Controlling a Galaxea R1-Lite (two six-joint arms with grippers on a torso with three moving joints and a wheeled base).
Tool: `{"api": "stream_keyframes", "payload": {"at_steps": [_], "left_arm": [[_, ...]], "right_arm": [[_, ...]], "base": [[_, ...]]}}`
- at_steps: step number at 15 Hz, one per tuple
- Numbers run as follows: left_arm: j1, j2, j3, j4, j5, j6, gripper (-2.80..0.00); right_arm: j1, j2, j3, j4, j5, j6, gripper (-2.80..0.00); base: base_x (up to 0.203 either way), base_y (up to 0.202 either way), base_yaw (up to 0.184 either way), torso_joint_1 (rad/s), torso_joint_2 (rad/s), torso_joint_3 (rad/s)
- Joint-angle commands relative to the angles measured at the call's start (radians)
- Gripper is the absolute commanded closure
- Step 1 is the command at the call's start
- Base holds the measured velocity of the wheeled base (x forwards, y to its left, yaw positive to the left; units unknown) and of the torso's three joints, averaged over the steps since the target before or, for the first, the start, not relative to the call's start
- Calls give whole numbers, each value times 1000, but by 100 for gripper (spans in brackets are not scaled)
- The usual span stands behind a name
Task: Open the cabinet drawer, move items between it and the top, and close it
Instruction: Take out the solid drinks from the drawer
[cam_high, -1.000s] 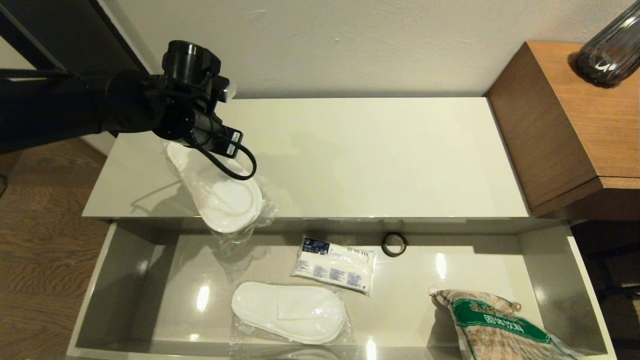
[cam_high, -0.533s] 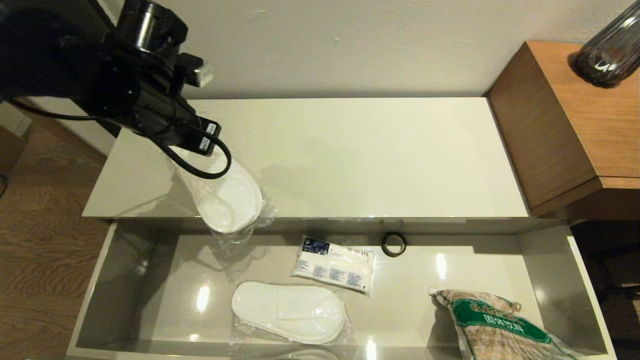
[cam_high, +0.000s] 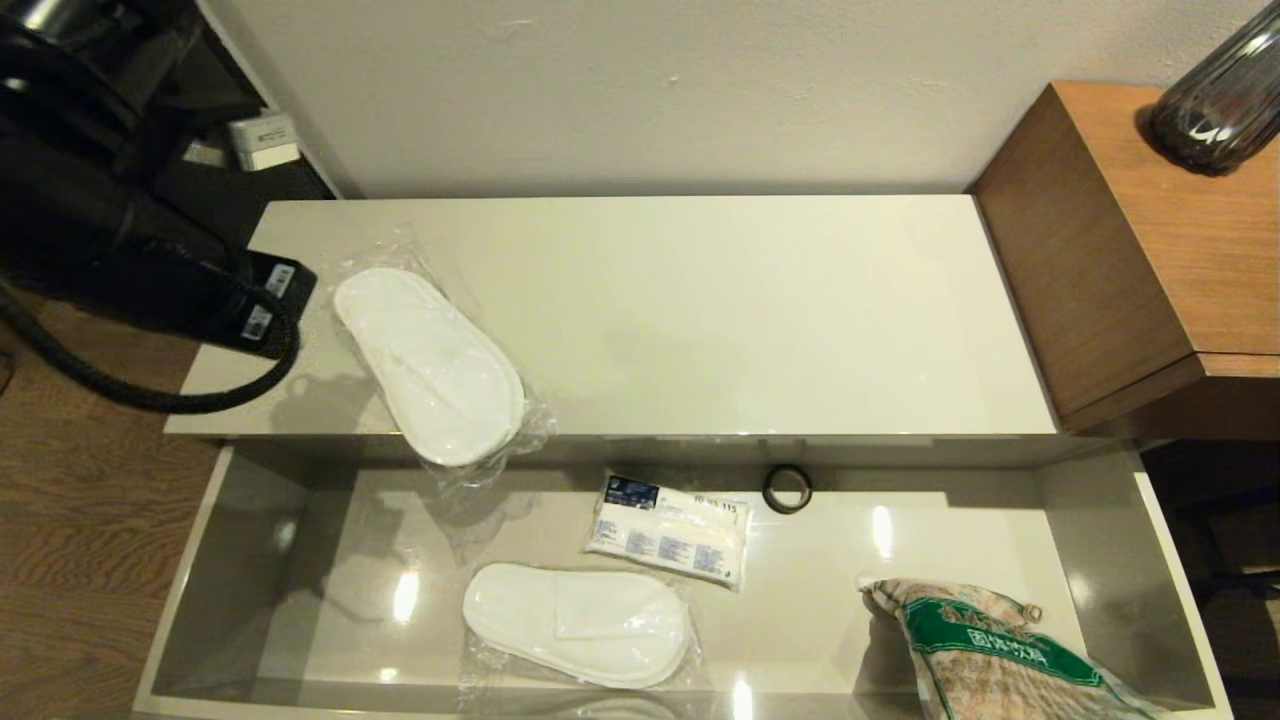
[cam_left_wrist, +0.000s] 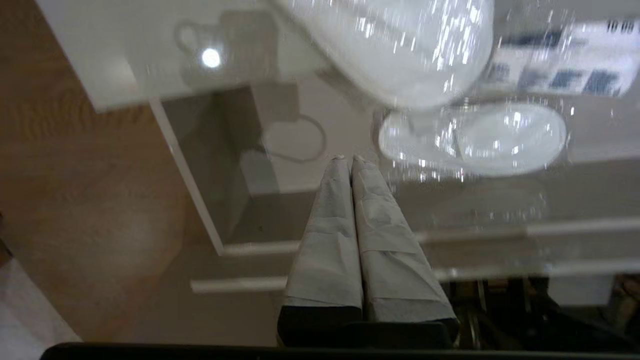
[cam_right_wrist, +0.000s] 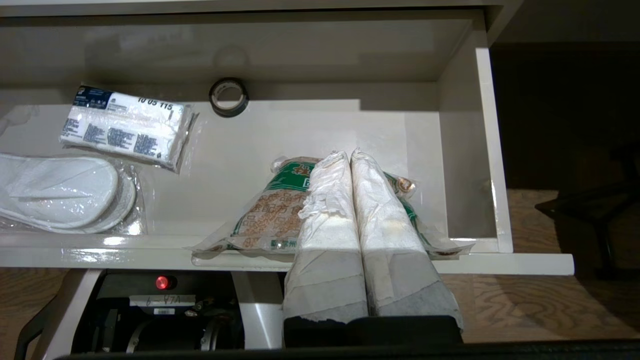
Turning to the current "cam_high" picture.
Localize white slippers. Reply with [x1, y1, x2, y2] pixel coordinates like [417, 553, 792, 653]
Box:
[324, 224, 559, 493]
[459, 560, 707, 692]

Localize glossy white drawer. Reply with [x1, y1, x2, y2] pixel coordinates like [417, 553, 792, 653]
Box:
[132, 436, 1234, 720]

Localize green printed snack bag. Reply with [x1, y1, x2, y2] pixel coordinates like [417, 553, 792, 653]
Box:
[857, 574, 1169, 720]

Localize dark sliding door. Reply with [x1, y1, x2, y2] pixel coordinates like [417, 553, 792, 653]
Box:
[150, 0, 338, 261]

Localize glossy white low cabinet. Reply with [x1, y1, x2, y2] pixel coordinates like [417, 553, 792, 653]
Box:
[165, 194, 1061, 441]

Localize white wipes pack blue label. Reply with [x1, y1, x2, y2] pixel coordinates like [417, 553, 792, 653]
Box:
[582, 469, 752, 592]

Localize black tape roll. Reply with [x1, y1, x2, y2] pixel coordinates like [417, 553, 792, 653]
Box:
[761, 462, 814, 515]

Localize brown wooden side cabinet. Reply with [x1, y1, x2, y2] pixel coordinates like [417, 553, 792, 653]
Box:
[967, 82, 1280, 443]

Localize dark ribbed glass vase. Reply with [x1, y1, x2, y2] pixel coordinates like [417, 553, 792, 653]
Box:
[1143, 0, 1280, 177]

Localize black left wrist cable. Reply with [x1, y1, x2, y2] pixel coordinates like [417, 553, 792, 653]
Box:
[0, 283, 302, 417]

